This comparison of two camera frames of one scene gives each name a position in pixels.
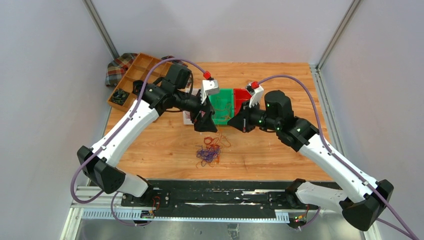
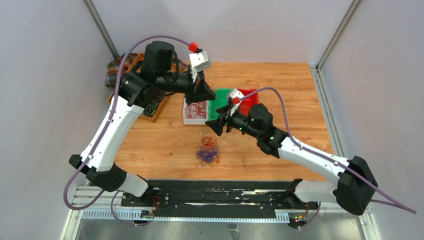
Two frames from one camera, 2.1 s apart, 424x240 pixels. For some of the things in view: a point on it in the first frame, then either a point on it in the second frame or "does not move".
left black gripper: (205, 123) → (199, 91)
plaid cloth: (118, 67) does not move
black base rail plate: (239, 196) does not move
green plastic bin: (223, 106) does not move
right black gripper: (241, 121) → (217, 125)
